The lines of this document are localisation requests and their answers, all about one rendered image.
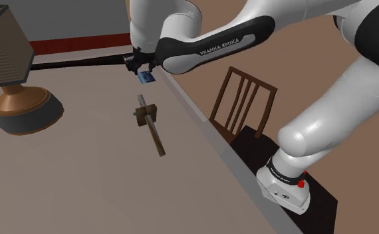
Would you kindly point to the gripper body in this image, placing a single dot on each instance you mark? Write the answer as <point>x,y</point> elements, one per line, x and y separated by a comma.
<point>137,60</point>

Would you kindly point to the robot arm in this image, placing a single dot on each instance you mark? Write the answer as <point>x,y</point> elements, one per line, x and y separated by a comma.
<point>322,126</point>

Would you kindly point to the blue card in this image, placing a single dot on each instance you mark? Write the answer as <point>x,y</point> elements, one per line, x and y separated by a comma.
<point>146,77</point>

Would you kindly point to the wooden marking gauge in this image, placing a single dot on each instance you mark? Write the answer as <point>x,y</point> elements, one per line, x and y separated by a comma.
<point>148,117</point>

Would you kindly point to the brown wooden chair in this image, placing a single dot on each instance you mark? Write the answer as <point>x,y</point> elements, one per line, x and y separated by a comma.
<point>241,103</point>

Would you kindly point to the brown table lamp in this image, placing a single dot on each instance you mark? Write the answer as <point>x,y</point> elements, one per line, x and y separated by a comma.
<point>11,64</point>

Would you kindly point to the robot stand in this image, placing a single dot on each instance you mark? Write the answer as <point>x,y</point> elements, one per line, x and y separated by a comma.
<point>319,207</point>

